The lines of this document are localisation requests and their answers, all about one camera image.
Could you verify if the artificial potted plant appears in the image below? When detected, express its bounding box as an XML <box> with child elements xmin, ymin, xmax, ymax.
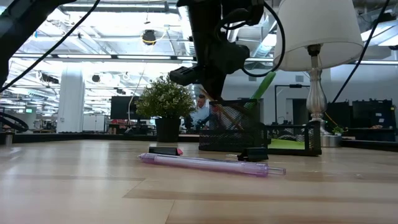
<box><xmin>135</xmin><ymin>75</ymin><xmax>197</xmax><ymax>143</ymax></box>

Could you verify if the black ceiling dome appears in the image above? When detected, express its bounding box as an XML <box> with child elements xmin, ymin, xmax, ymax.
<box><xmin>142</xmin><ymin>29</ymin><xmax>157</xmax><ymax>46</ymax></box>

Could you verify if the thick black cable loop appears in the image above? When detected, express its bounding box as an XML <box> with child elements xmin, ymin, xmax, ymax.
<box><xmin>0</xmin><ymin>111</ymin><xmax>30</xmax><ymax>133</ymax></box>

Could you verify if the green marker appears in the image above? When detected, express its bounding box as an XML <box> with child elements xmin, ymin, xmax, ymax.
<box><xmin>244</xmin><ymin>71</ymin><xmax>277</xmax><ymax>110</ymax></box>

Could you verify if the black mesh desk organizer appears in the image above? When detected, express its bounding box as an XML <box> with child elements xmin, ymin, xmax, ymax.
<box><xmin>198</xmin><ymin>98</ymin><xmax>323</xmax><ymax>157</ymax></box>

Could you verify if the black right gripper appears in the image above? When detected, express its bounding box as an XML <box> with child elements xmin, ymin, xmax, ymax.
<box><xmin>189</xmin><ymin>30</ymin><xmax>251</xmax><ymax>102</ymax></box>

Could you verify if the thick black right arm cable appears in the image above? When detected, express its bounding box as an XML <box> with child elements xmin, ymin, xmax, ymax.
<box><xmin>214</xmin><ymin>0</ymin><xmax>287</xmax><ymax>78</ymax></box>

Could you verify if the black aluminium table frame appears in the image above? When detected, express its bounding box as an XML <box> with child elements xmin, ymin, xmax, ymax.
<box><xmin>0</xmin><ymin>132</ymin><xmax>398</xmax><ymax>152</ymax></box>

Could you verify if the purple translucent pen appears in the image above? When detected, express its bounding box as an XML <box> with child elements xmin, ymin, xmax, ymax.
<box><xmin>138</xmin><ymin>152</ymin><xmax>287</xmax><ymax>178</ymax></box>

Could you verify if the green sticky note pad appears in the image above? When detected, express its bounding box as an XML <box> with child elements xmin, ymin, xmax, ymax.
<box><xmin>267</xmin><ymin>138</ymin><xmax>307</xmax><ymax>151</ymax></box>

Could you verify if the dark background monitor bank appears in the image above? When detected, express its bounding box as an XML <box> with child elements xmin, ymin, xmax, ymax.
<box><xmin>325</xmin><ymin>98</ymin><xmax>397</xmax><ymax>129</ymax></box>

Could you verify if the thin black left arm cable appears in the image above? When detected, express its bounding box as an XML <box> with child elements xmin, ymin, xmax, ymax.
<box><xmin>0</xmin><ymin>0</ymin><xmax>101</xmax><ymax>94</ymax></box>

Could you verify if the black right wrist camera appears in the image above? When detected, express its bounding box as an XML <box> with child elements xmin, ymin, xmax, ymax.
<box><xmin>169</xmin><ymin>65</ymin><xmax>205</xmax><ymax>86</ymax></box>

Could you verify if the black background monitor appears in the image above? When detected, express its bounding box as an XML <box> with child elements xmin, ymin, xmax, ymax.
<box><xmin>110</xmin><ymin>95</ymin><xmax>139</xmax><ymax>121</ymax></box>

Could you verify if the black binder clip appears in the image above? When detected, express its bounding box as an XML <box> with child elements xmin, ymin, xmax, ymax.
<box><xmin>226</xmin><ymin>147</ymin><xmax>269</xmax><ymax>163</ymax></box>
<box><xmin>148</xmin><ymin>146</ymin><xmax>180</xmax><ymax>156</ymax></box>

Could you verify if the thin black hanging cable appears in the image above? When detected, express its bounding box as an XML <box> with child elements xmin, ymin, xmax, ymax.
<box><xmin>331</xmin><ymin>0</ymin><xmax>391</xmax><ymax>104</ymax></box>

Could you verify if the white round column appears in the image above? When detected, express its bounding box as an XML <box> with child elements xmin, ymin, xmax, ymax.
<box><xmin>57</xmin><ymin>67</ymin><xmax>86</xmax><ymax>134</ymax></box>

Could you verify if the black pipe stand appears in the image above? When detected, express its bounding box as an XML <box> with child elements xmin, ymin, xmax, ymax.
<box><xmin>274</xmin><ymin>83</ymin><xmax>312</xmax><ymax>124</ymax></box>

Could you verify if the person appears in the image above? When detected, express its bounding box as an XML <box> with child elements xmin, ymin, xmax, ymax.
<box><xmin>188</xmin><ymin>94</ymin><xmax>213</xmax><ymax>131</ymax></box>

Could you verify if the white shade table lamp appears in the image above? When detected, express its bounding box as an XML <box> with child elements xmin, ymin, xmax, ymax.
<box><xmin>273</xmin><ymin>0</ymin><xmax>364</xmax><ymax>148</ymax></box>

